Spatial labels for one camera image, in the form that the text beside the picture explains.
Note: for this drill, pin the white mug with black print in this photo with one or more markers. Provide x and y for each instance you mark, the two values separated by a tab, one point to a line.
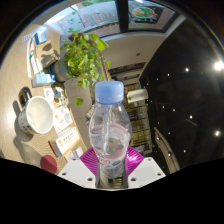
36	115

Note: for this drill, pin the white and teal pen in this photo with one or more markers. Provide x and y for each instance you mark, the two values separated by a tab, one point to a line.
34	56

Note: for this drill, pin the green potted plant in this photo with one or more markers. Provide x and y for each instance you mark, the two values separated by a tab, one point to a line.
81	60

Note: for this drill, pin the flat round red coaster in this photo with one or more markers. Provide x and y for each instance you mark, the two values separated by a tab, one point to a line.
49	164

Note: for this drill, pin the curved grey sofa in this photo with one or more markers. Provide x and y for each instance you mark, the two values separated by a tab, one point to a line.
78	120

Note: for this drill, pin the clear blue-capped water bottle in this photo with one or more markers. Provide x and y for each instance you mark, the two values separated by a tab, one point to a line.
110	133

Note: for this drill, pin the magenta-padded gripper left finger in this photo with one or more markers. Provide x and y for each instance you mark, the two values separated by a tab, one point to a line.
76	171

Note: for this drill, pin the ceiling spot lights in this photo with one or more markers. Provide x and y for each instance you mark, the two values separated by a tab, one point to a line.
218	65

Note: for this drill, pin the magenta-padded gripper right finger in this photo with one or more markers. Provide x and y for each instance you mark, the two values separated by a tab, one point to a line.
145	171

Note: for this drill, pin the white and orange carton box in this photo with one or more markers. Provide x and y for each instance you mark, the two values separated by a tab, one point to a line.
65	140

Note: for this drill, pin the brown kraft notebook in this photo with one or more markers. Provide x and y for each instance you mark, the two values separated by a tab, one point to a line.
46	55

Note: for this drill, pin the colourful printed brochure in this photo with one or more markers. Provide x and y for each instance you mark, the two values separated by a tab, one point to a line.
61	120

